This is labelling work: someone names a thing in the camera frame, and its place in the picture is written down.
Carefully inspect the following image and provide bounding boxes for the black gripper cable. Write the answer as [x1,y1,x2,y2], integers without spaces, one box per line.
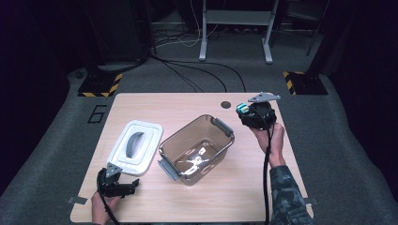
[99,190,122,225]
[253,106,277,225]

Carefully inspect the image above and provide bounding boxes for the white metal desk frame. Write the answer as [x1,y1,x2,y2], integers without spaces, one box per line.
[198,0,281,66]

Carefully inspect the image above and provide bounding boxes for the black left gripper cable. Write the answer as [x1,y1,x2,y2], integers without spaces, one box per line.
[99,190,122,225]

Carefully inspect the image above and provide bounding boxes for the large black cabinet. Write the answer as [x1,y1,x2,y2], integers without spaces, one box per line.
[78,0,155,65]

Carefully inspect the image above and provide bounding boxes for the black base with striped edge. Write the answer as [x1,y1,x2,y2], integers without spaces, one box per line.
[283,70,329,97]
[77,72,124,98]

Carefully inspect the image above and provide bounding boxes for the person's right hand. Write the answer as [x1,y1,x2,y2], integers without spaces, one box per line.
[250,122,287,169]

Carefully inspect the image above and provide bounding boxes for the person's left hand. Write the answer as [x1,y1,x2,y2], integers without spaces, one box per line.
[90,190,122,225]

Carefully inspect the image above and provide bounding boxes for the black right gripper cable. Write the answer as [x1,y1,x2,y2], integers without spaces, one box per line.
[253,106,277,225]

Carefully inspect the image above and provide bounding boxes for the brown transparent storage box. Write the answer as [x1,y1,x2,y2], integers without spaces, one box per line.
[157,113,236,187]

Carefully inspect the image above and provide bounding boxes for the white lid with grey handle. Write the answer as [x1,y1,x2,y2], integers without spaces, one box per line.
[106,119,164,177]

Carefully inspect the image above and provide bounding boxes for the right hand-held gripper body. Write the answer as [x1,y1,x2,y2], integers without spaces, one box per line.
[240,91,282,131]

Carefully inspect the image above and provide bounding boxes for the white floor cables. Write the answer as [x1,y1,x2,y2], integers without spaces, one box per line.
[153,0,221,49]

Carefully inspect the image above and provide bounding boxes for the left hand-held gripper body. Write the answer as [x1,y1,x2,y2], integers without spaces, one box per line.
[96,161,128,198]

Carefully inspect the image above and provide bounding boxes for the black floor cables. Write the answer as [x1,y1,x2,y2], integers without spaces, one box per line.
[149,53,247,94]

